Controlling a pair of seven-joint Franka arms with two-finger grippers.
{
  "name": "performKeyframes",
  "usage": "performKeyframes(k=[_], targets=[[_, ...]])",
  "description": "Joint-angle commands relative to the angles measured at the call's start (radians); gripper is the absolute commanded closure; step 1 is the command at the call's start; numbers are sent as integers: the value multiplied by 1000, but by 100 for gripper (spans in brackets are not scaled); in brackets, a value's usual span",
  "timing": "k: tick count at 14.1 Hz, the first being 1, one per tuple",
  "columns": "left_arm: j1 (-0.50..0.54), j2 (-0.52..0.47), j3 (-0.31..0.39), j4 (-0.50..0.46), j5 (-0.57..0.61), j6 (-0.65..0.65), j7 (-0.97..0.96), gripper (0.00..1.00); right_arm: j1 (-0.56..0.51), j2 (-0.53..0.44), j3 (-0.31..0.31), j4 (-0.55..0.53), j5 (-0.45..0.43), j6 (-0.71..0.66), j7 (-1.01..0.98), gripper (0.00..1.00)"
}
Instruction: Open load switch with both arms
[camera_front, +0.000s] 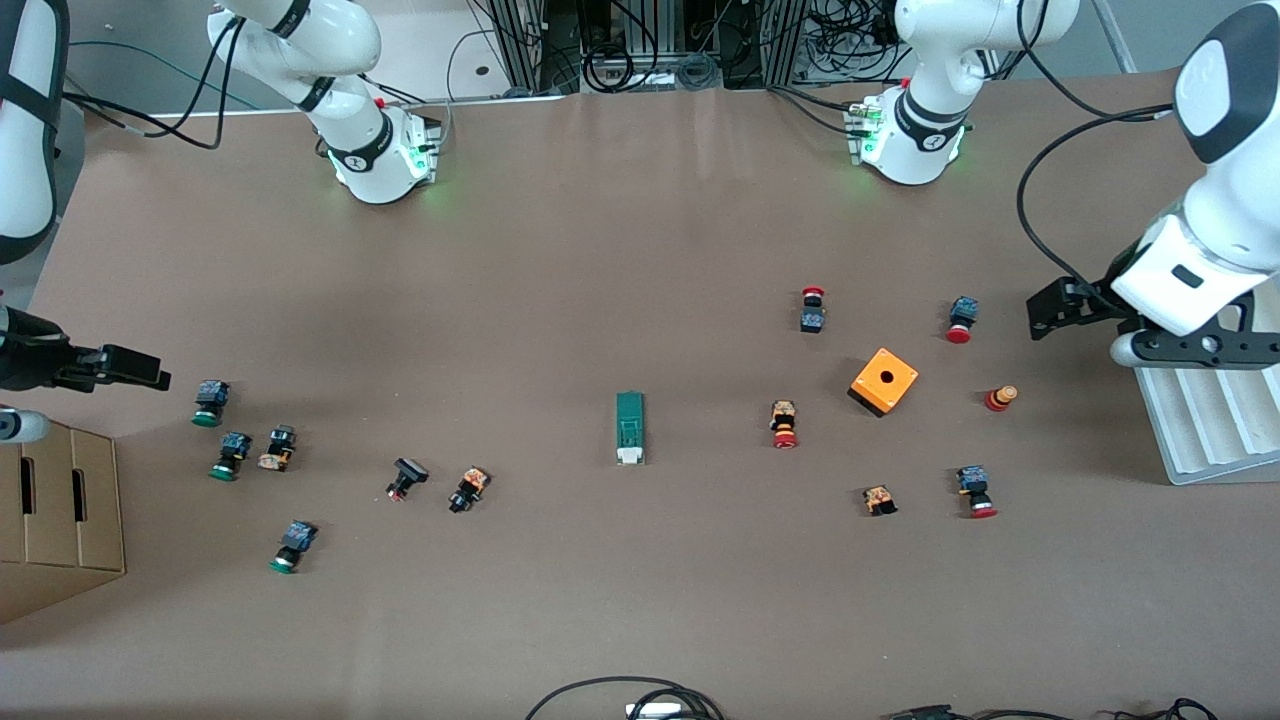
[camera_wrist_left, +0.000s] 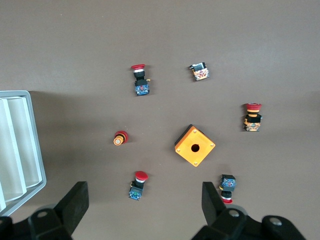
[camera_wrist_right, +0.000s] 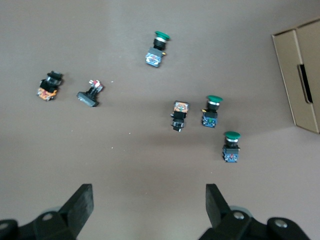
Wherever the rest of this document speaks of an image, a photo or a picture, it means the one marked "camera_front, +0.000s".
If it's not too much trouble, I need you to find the black square push button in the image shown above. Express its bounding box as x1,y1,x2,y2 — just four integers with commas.
385,457,430,503

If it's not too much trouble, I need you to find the orange button enclosure box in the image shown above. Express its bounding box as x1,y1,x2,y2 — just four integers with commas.
848,347,920,419

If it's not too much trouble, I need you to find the black looped cable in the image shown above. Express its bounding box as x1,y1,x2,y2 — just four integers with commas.
524,676,725,720

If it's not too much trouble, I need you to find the green load switch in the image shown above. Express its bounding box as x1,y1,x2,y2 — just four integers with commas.
614,391,647,467

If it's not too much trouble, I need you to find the aluminium rack frame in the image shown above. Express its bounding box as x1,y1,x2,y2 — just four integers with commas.
495,0,811,93

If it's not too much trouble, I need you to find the green button blue block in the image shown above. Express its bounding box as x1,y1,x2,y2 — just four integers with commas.
268,520,319,576
208,431,253,482
191,380,231,429

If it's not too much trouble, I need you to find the black orange contact block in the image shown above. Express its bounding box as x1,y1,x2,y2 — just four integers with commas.
257,424,298,473

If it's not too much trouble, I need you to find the black button orange block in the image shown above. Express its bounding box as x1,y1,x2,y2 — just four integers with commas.
447,466,491,515

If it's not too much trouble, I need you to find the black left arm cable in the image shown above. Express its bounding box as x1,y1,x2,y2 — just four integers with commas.
1016,0,1177,301

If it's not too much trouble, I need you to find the grey ribbed tray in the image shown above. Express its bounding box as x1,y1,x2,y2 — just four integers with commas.
1135,365,1280,488

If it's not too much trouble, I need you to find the brown cardboard box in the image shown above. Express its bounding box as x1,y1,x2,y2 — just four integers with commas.
0,418,128,626

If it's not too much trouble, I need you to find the coiled black cable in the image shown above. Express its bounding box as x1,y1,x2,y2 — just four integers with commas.
580,45,641,94

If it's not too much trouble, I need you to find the black cable with connector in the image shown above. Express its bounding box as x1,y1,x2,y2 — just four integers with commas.
880,697,1221,720

